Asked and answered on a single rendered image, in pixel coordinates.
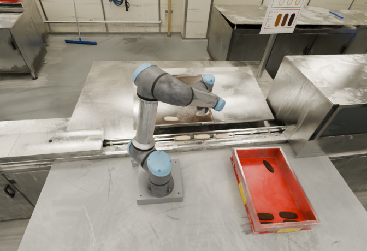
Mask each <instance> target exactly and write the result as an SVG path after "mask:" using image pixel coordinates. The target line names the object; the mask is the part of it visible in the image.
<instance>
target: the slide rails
mask: <svg viewBox="0 0 367 251"><path fill-rule="evenodd" d="M269 130H272V132H273V131H281V130H282V129H281V128H277V129H262V130H248V131H240V132H225V133H211V134H207V135H210V136H213V135H214V134H216V135H218V134H226V135H231V134H233V133H235V134H245V133H251V131H253V132H254V133H259V132H268V131H269ZM282 133H283V132H279V133H265V134H251V135H237V136H230V138H233V137H241V136H255V135H268V134H282ZM197 135H202V134H196V136H197ZM182 136H189V137H191V138H193V137H194V136H195V135H182ZM174 137H178V136H167V137H160V138H154V139H155V140H167V139H174ZM207 139H217V138H207ZM192 140H206V139H189V140H181V141H192ZM178 141H180V140H174V141H160V142H155V143H156V144H157V143H165V142H178ZM110 142H112V143H113V144H116V143H125V142H130V140H116V141H103V144H110ZM116 146H128V144H125V145H111V146H103V147H116Z"/></svg>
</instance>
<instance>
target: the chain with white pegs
mask: <svg viewBox="0 0 367 251"><path fill-rule="evenodd" d="M271 131H272V130H269V132H268V133H279V132H271ZM251 134H265V133H254V132H253V131H251V133H250V134H241V135H251ZM230 136H237V135H235V133H233V134H232V135H230ZM190 139H196V135H195V136H194V138H190ZM154 140H155V139H154ZM174 140H176V137H174ZM174 140H164V141H174ZM162 141H163V140H162ZM155 142H160V141H155ZM126 144H128V143H126ZM111 145H125V144H113V143H112V142H110V144H109V145H103V146H111Z"/></svg>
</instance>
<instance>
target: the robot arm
mask: <svg viewBox="0 0 367 251"><path fill-rule="evenodd" d="M132 80H133V83H134V84H135V85H136V86H137V97H138V98H139V110H138V121H137V131H136V136H135V137H134V138H132V139H131V140H130V143H128V146H127V152H128V154H129V155H130V157H131V158H133V159H134V160H135V161H136V162H137V163H138V164H139V165H140V166H141V167H142V168H143V169H144V170H145V171H146V172H147V173H148V174H149V177H148V178H147V181H146V187H147V190H148V192H149V193H150V194H151V195H152V196H154V197H157V198H162V197H165V196H167V195H169V194H170V193H171V192H172V190H173V188H174V179H173V177H172V175H171V169H172V162H171V158H170V156H169V154H167V153H166V152H164V151H158V150H157V149H155V140H154V138H153V133H154V128H155V122H156V115H157V109H158V102H159V101H161V102H163V103H166V104H170V105H175V106H183V107H185V106H188V105H192V106H196V108H197V110H201V112H199V113H198V114H199V115H203V116H204V115H206V114H207V113H208V110H209V108H212V109H214V110H216V111H217V112H220V111H222V109H223V108H224V106H225V104H226V101H225V100H224V99H222V98H221V97H219V96H217V95H215V94H213V93H212V89H213V86H214V83H215V77H214V75H213V74H210V73H206V74H204V75H203V77H202V80H201V81H199V82H198V83H197V84H196V85H194V86H193V87H191V86H189V85H187V84H185V83H183V82H181V81H180V80H178V79H177V78H176V77H174V76H172V75H170V74H169V73H167V72H166V71H164V70H162V69H160V68H159V67H158V66H156V65H153V64H151V63H144V64H142V65H140V66H138V68H137V69H136V70H135V72H134V73H133V77H132Z"/></svg>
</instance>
